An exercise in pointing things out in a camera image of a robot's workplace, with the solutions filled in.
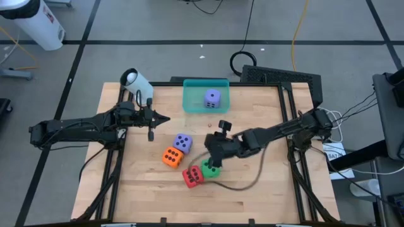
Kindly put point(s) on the teal translucent plastic bin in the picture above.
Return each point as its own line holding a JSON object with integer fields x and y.
{"x": 192, "y": 101}

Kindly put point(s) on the black chair base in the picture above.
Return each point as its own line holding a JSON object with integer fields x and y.
{"x": 3, "y": 108}

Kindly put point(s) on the red foam die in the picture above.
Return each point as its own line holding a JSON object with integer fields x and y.
{"x": 192, "y": 176}

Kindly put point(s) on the white plastic object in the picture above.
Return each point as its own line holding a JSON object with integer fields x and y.
{"x": 366, "y": 187}

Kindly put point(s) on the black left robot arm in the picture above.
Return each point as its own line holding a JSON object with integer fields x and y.
{"x": 79, "y": 129}

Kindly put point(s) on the green foam die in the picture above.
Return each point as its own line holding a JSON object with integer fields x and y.
{"x": 210, "y": 172}

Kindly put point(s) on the white trash bin black liner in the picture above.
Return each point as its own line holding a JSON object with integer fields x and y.
{"x": 38, "y": 25}

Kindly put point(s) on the black aluminium table frame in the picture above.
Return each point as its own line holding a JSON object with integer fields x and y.
{"x": 164, "y": 84}

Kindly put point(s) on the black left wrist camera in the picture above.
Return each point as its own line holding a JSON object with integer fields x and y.
{"x": 126, "y": 108}

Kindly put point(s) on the black table clamp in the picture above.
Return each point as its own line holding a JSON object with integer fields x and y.
{"x": 163, "y": 220}
{"x": 251, "y": 222}

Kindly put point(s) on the black device on side table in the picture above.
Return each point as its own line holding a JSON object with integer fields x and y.
{"x": 398, "y": 88}

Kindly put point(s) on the grey side table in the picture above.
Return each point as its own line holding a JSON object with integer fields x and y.
{"x": 388, "y": 126}

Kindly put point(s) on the purple foam die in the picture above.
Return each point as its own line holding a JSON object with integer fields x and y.
{"x": 182, "y": 143}
{"x": 212, "y": 98}

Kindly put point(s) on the grey floor stand base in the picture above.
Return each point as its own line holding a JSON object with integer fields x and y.
{"x": 15, "y": 74}

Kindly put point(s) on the black flat panel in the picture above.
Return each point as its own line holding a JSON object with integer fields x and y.
{"x": 176, "y": 79}

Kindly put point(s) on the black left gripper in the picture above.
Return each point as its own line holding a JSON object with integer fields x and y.
{"x": 143, "y": 118}

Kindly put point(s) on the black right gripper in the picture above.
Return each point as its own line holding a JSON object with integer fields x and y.
{"x": 222, "y": 146}

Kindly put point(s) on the black side table beam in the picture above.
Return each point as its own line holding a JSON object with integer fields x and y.
{"x": 356, "y": 157}

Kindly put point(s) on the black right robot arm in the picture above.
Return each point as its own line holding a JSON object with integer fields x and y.
{"x": 277, "y": 129}

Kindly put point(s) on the orange foam die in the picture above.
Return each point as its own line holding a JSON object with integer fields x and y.
{"x": 172, "y": 157}

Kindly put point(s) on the white printed label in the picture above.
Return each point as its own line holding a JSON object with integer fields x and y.
{"x": 334, "y": 154}

